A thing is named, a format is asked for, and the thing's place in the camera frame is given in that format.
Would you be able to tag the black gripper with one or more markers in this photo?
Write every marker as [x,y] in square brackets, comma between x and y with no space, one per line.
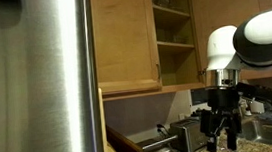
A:
[222,101]

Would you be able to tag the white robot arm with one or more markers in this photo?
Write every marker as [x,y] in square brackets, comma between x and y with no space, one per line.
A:
[263,37]

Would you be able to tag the open wooden cupboard door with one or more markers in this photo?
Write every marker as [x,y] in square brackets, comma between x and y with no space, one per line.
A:
[225,0]

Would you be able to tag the closed wooden cupboard door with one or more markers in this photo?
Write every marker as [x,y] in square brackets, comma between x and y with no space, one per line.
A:
[122,37]

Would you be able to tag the stainless steel fridge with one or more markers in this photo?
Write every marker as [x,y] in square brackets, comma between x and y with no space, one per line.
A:
[37,95]

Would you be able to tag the stainless steel toaster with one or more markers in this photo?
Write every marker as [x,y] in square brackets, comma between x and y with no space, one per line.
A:
[187,134]

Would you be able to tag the stainless steel sink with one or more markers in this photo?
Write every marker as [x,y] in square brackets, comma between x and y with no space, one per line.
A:
[268,130]

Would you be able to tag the white cup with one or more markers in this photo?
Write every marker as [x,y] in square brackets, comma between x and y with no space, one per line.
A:
[256,106]

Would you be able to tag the dark wooden cutting board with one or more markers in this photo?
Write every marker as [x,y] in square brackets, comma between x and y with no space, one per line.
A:
[124,147]

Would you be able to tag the clear glassware on shelf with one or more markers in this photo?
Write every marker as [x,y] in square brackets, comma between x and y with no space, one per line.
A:
[180,39]

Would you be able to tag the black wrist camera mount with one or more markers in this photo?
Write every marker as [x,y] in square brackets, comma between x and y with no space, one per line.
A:
[258,91]

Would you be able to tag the wooden wall cupboard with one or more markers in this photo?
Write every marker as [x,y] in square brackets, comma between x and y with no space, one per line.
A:
[173,50]

